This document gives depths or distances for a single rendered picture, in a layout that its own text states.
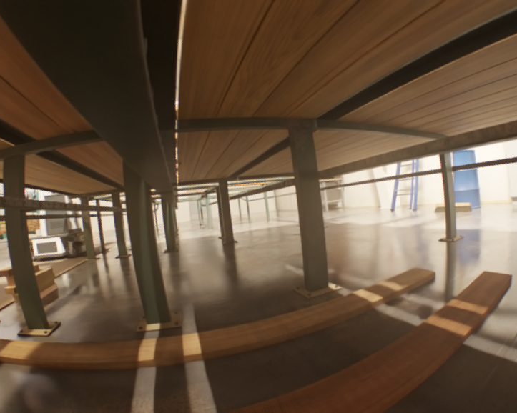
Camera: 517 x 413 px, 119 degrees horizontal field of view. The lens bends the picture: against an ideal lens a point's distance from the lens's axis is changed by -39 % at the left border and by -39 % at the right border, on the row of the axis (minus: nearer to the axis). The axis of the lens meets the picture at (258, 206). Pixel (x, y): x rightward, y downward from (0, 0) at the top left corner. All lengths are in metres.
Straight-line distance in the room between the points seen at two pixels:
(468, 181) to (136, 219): 4.06
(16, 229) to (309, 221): 1.27
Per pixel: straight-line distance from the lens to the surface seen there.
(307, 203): 1.08
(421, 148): 0.77
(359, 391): 0.58
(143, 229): 0.95
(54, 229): 3.59
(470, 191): 4.17
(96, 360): 0.84
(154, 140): 0.28
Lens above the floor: 0.43
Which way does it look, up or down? 1 degrees down
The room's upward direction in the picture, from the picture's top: 7 degrees counter-clockwise
